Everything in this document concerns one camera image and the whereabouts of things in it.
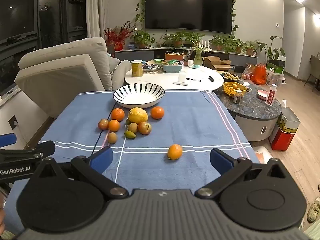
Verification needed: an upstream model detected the red and white gift bag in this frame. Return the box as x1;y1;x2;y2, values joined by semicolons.
271;100;301;152

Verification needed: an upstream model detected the white stand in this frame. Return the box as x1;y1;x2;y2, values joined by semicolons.
174;74;188;85

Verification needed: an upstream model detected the light orange tangerine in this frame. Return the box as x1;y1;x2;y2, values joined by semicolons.
167;144;183;160
108;119;121;132

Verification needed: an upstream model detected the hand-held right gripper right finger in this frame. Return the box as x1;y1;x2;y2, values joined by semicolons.
195;148;292;201

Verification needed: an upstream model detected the black wall outlet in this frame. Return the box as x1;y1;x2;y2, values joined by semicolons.
8;115;19;130

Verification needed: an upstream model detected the grey dining chair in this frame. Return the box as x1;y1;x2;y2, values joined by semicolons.
306;55;320;92

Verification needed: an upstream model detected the pink plate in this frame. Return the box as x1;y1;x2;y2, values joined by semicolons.
257;89;274;100

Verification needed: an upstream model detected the green box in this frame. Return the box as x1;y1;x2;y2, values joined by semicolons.
267;60;285;73

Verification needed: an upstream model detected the yellow lemon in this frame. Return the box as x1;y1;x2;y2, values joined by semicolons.
128;107;148;124

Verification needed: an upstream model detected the yellow can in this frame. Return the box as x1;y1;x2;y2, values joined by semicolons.
131;60;143;78

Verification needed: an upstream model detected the teal plastic basin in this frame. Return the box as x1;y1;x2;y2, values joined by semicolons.
162;61;184;73

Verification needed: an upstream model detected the open cardboard box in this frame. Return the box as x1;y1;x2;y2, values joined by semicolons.
202;56;233;71

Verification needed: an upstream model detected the green ivy vine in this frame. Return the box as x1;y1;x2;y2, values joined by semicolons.
135;0;239;34

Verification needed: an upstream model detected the yellow plastic basket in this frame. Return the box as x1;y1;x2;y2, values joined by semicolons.
223;82;248;98

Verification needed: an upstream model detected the dark marble coffee table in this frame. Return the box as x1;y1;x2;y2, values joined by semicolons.
216;79;282;142

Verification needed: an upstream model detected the wall television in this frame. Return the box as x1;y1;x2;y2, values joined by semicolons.
144;0;233;35

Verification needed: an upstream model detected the white bowl with black stripes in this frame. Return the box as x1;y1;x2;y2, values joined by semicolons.
113;83;165;109

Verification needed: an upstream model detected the orange storage box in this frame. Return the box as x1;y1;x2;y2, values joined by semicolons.
165;52;184;61

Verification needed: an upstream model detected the tall leafy floor plant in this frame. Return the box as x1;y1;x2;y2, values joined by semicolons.
256;36;285;67

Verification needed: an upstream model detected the black bowl of small fruits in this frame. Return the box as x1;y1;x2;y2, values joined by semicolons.
221;72;242;82

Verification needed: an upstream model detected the green potted plant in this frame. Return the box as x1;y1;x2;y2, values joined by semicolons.
244;41;259;56
209;35;232;52
162;30;198;48
130;29;155;49
230;39;247;55

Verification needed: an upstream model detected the dark framed window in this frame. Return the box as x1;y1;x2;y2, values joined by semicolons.
0;0;88;98

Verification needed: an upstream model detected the orange plastic bag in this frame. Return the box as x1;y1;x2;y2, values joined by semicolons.
251;64;267;85

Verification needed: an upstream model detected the beige armchair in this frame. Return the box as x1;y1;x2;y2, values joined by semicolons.
14;37;132;119

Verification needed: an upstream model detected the clear bottle with red label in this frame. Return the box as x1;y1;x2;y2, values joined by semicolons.
265;84;278;106

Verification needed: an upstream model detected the glass vase with green plant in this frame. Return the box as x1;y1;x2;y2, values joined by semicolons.
186;39;213;67

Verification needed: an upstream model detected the clear plastic container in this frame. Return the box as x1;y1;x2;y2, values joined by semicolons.
265;70;284;87

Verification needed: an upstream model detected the dark orange tangerine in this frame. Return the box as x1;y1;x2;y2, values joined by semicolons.
151;106;165;119
111;108;125;122

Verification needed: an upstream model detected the red berry plant in vase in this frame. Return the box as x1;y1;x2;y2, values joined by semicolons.
104;21;137;51

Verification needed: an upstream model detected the white round table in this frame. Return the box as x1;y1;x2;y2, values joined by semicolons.
124;64;224;92

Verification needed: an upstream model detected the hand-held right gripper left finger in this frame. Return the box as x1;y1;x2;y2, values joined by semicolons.
29;146;129;201

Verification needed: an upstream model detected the grey television cabinet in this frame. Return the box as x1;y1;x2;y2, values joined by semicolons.
114;46;258;65

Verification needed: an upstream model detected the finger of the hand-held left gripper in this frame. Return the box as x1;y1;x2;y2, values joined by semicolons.
0;133;17;147
22;141;56;159

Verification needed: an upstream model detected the thin black cable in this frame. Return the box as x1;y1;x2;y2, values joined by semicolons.
90;109;113;157

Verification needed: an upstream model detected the blue striped tablecloth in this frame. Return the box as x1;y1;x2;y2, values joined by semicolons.
5;90;260;235

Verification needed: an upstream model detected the grey pillow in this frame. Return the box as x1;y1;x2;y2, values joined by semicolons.
109;56;123;75

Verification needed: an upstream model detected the white curtain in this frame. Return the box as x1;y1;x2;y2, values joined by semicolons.
86;0;107;43

